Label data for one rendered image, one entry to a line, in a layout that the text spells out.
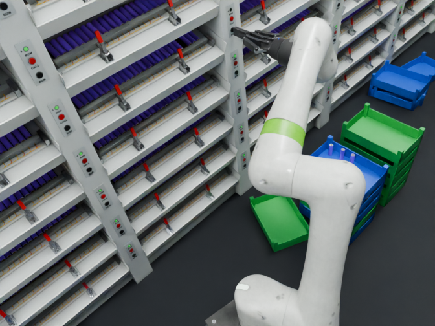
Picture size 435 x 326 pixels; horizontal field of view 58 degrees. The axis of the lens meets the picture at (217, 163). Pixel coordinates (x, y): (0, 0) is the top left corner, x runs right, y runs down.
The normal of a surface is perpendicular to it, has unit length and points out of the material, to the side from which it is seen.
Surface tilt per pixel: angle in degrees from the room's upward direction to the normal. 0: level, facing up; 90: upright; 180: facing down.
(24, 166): 19
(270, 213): 0
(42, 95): 90
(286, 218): 0
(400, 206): 0
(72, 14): 109
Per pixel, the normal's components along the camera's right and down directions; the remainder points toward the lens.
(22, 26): 0.69, 0.47
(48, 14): 0.12, -0.48
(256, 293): -0.16, -0.67
